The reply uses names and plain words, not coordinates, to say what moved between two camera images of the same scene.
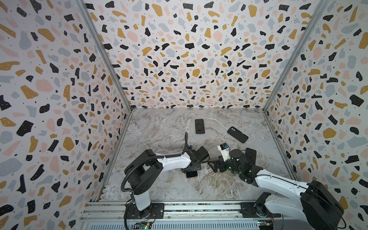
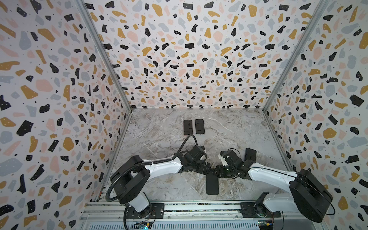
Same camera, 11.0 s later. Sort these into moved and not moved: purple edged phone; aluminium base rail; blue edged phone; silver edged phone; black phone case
Moved: black phone case; silver edged phone
Not moved: blue edged phone; purple edged phone; aluminium base rail
